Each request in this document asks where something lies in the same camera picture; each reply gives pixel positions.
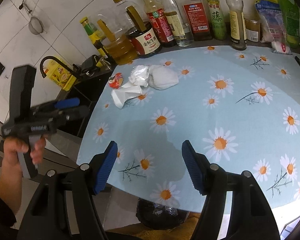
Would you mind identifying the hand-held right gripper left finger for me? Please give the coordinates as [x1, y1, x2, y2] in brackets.
[16, 141, 118, 240]

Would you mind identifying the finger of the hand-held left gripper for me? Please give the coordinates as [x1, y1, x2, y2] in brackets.
[54, 98, 80, 110]
[57, 106, 90, 125]

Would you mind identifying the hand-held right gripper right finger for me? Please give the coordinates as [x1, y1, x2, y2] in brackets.
[181, 140, 282, 240]

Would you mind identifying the white paper cup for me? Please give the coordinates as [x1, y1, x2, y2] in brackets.
[111, 85, 142, 109]

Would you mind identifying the red candy wrapper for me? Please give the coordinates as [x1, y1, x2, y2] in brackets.
[108, 72, 125, 89]

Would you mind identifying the trash bin with black bag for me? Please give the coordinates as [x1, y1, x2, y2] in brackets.
[136, 197, 190, 230]

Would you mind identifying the crushed white paper bowl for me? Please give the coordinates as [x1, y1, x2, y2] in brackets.
[149, 64, 179, 90]

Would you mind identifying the person's left forearm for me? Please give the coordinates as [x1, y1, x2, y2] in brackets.
[0, 164, 22, 227]

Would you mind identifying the person's left hand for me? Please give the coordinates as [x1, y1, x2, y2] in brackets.
[1, 134, 47, 168]

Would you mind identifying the black kitchen sink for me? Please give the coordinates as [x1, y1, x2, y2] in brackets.
[55, 76, 110, 138]

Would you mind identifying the yellow dish soap bottle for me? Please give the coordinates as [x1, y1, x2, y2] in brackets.
[44, 62, 77, 92]

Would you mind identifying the black faucet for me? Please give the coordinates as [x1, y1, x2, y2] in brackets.
[39, 56, 78, 80]

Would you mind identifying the black sponge holder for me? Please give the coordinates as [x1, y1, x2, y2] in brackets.
[77, 54, 100, 77]

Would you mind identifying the metal soap dispenser pump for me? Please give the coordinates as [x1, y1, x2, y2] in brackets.
[101, 56, 113, 70]

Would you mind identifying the light blue daisy tablecloth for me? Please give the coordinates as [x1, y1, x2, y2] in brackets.
[76, 45, 300, 210]

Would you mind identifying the metal strainer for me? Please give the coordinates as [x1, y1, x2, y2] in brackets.
[22, 4, 47, 35]

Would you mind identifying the mustard fleece clothing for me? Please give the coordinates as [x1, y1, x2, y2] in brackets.
[130, 211, 203, 240]

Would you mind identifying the green label sauce bottle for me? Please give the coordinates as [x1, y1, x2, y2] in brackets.
[80, 17, 108, 57]

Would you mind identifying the clear cooking oil jug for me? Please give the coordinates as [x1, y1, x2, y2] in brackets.
[96, 12, 138, 66]

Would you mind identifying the dark soy sauce jug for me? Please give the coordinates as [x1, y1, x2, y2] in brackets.
[112, 0, 162, 58]

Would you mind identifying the black cap red label bottle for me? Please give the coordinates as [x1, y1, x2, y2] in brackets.
[137, 0, 177, 48]

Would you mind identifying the clear bottle cream label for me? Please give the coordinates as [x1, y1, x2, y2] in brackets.
[154, 0, 194, 47]

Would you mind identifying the small white red packet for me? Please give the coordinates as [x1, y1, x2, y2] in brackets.
[271, 41, 293, 55]

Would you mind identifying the yellow cap spice bottle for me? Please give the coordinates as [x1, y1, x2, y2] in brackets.
[224, 0, 248, 51]

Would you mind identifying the green pepper oil bottle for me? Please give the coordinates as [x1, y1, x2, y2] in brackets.
[202, 0, 227, 40]

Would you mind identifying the clear bottle red label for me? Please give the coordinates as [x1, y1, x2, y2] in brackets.
[177, 0, 213, 42]

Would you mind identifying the small brown spice jar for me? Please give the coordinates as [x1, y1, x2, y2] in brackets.
[244, 15, 262, 43]

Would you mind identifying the blue white plastic bag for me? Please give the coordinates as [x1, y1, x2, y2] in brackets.
[255, 0, 288, 44]

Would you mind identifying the green plastic bag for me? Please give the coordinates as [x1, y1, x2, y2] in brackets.
[277, 0, 300, 48]

